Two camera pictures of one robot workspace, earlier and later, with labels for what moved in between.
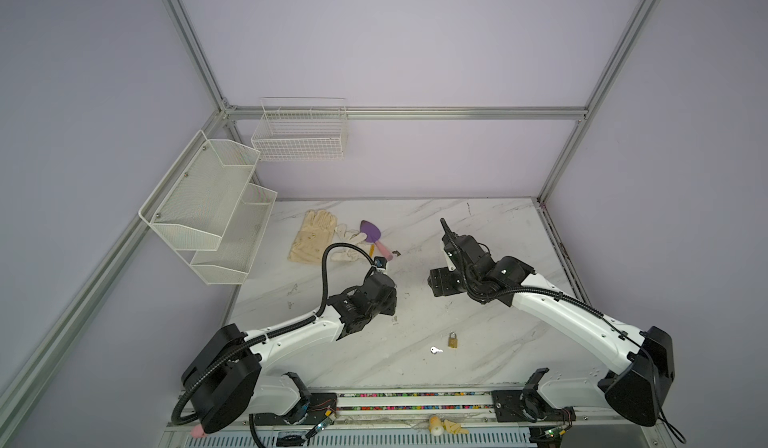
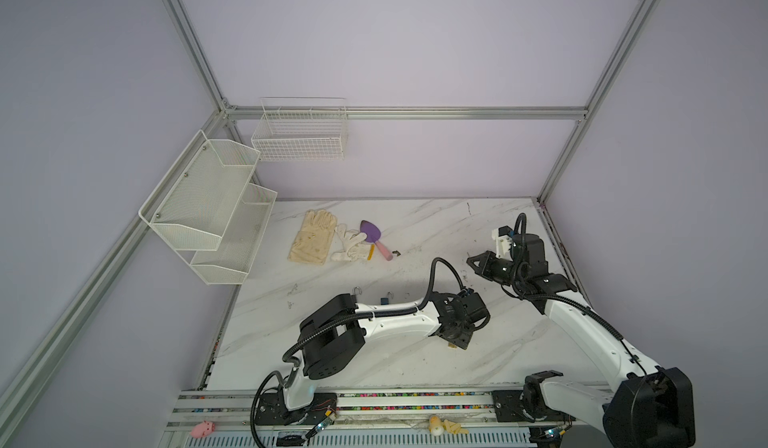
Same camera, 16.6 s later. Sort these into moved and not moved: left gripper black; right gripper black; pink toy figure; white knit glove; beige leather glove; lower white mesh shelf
Moved: right gripper black; left gripper black
Not moved: pink toy figure; beige leather glove; white knit glove; lower white mesh shelf
